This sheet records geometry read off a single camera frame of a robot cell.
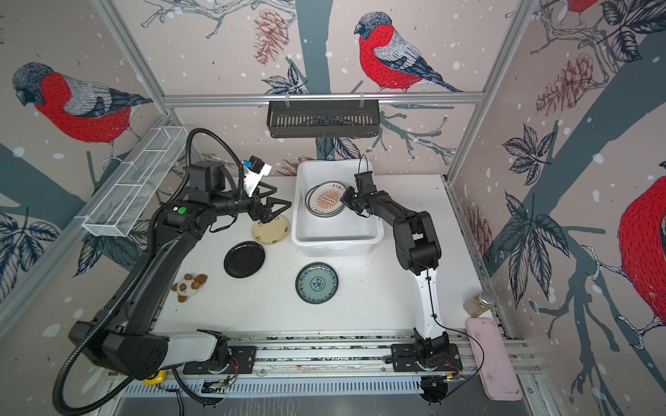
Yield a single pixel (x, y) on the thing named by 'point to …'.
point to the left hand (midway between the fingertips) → (279, 195)
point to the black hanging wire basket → (323, 119)
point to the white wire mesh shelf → (134, 185)
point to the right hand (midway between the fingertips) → (341, 200)
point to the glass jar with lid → (478, 305)
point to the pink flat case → (498, 373)
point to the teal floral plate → (317, 282)
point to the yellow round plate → (272, 232)
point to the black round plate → (244, 259)
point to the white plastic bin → (323, 225)
